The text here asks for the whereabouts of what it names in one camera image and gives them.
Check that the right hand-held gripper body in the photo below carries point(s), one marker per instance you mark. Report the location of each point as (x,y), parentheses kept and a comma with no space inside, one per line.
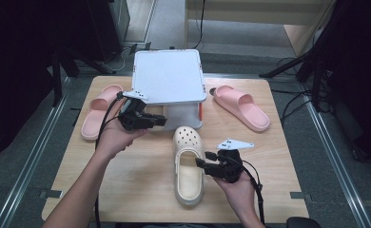
(228,167)

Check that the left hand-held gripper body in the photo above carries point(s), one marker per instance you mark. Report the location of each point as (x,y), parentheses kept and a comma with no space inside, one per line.
(131,118)

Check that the cream clog shoe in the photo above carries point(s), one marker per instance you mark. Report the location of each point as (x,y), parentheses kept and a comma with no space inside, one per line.
(188,183)

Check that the person's left hand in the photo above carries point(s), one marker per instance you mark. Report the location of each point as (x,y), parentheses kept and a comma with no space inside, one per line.
(115,139)

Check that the person's right hand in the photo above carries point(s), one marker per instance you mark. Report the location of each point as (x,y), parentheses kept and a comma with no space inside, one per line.
(242,193)

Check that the pink slipper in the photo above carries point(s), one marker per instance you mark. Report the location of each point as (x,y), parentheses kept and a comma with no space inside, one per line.
(94,117)
(244,107)

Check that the black tripod stand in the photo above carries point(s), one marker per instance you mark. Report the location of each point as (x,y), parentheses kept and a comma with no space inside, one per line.
(288,65)
(58,72)

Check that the black chair part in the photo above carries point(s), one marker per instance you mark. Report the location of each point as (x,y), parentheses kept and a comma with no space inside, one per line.
(302,222)

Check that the dark cabinet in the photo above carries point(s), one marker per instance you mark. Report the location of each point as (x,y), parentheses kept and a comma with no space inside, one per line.
(110,28)

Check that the light wooden furniture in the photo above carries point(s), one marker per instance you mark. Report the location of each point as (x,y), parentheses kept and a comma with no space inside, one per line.
(253,11)

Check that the metal floor rail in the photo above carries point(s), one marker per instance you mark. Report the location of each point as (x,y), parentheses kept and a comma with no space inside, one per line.
(31,155)
(335,152)

